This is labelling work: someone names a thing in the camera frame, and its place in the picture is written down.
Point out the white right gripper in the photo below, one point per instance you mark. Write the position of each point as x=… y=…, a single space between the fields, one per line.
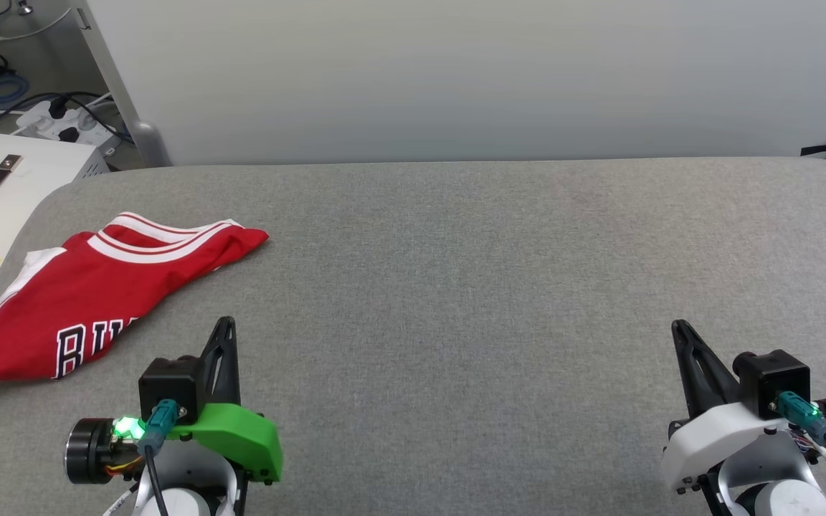
x=714 y=441

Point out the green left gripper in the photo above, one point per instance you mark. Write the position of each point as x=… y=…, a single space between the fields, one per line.
x=241 y=433

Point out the red and white basketball jersey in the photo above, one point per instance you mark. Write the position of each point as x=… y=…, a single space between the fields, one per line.
x=97 y=287

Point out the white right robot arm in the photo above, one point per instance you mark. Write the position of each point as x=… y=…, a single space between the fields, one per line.
x=779 y=494

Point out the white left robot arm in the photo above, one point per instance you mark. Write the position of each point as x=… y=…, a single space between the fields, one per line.
x=183 y=487

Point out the white power strip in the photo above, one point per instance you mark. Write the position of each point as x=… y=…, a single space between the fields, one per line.
x=62 y=123

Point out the white partition panel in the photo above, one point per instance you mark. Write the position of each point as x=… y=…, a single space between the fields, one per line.
x=456 y=79

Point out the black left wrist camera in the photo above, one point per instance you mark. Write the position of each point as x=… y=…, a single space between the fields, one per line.
x=169 y=383

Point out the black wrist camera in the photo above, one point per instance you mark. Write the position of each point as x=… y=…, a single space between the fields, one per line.
x=169 y=383
x=779 y=380

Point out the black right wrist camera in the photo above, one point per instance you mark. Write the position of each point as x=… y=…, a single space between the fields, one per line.
x=779 y=380

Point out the grey partition post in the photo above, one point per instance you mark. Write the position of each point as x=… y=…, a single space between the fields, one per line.
x=148 y=140

